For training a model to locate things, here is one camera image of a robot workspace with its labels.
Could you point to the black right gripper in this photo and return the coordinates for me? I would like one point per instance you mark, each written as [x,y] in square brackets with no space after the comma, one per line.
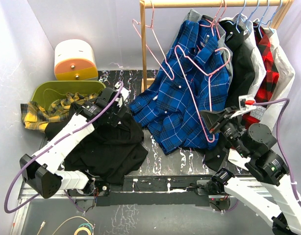
[211,118]

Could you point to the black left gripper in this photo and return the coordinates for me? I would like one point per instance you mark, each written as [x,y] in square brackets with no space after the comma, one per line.
[118,111]

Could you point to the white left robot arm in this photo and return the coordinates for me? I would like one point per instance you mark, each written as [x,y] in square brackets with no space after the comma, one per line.
[44,170]

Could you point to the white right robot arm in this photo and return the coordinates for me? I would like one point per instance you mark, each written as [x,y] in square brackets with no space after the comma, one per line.
[267,167]

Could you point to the blue plaid shirt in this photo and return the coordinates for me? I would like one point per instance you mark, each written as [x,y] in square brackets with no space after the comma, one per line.
[166,107]

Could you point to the black hanging shirt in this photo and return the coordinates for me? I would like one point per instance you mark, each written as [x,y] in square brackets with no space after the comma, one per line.
[243,77]

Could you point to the red black plaid shirt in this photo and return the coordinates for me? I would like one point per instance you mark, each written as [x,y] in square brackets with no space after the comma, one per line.
[268,85]

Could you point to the white grey hanging shirt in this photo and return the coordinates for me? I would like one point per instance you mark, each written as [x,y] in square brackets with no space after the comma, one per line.
[256,58]

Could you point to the yellow plaid shirt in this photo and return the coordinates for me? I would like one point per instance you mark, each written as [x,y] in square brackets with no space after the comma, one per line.
[36,117]

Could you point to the pink hanger holding blue shirt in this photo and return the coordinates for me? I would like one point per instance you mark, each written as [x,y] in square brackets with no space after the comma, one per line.
[213,24]

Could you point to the white orange drawer box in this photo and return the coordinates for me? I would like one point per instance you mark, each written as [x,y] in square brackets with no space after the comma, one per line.
[74,60]

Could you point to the green plastic basket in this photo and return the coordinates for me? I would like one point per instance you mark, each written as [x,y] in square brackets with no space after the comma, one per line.
[51,91]

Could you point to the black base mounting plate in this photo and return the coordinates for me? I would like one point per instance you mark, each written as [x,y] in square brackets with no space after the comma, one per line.
[156,190]

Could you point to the wooden clothes rack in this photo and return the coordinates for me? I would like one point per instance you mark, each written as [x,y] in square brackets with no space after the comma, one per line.
[277,18]

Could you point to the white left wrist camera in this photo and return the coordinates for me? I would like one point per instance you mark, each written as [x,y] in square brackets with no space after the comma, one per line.
[123,97]

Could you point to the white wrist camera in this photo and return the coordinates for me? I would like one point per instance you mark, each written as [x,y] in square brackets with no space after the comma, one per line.
[123,97]
[246,105]

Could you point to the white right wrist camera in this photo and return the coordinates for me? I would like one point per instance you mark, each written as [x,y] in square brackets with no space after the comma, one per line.
[246,105]

